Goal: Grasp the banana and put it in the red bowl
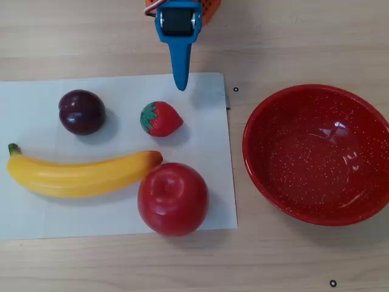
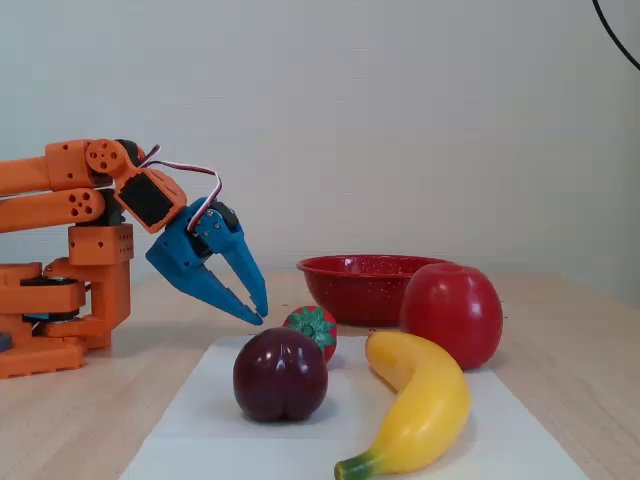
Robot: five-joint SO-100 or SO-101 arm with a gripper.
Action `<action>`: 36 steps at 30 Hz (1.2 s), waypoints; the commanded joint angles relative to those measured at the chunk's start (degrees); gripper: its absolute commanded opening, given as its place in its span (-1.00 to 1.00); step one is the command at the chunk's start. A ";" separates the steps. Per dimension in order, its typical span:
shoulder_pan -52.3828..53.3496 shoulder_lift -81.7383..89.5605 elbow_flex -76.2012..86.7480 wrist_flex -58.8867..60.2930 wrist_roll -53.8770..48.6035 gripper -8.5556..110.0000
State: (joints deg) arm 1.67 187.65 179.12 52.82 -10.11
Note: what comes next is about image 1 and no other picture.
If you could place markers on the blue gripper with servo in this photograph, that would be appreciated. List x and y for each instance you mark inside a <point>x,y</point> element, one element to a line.
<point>177,22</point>

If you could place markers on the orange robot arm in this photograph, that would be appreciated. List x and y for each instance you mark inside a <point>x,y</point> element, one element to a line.
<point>211,10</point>

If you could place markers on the white paper sheet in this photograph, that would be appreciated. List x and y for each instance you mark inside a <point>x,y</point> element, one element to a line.
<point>33,121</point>

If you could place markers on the red plastic strawberry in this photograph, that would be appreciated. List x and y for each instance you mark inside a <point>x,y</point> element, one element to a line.
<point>164,120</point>

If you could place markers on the red plastic apple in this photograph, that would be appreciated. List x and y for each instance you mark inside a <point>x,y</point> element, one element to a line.
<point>173,200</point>

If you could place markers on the yellow plastic banana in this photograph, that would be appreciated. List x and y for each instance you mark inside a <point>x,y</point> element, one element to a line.
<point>76,179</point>

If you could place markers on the red speckled bowl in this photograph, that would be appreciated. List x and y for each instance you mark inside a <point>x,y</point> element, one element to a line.
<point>316,158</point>

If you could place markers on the dark purple plastic plum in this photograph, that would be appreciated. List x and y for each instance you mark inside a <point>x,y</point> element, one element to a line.
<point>82,112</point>

